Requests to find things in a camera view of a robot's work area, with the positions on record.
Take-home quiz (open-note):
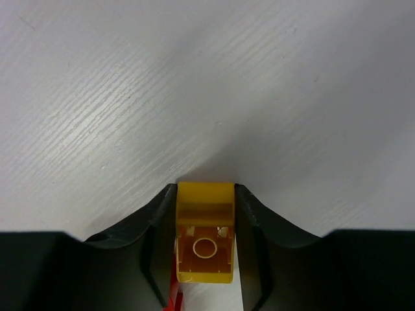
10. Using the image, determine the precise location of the yellow curved lego brick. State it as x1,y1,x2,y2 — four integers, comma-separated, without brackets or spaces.
175,182,235,284

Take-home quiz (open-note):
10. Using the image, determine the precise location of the red flower lego brick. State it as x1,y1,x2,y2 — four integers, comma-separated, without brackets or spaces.
163,279,184,311

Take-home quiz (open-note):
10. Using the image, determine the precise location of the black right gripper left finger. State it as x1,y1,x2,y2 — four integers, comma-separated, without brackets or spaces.
1,184,177,310

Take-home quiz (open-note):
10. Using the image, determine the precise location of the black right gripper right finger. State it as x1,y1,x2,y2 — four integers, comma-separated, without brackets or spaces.
235,185,414,310

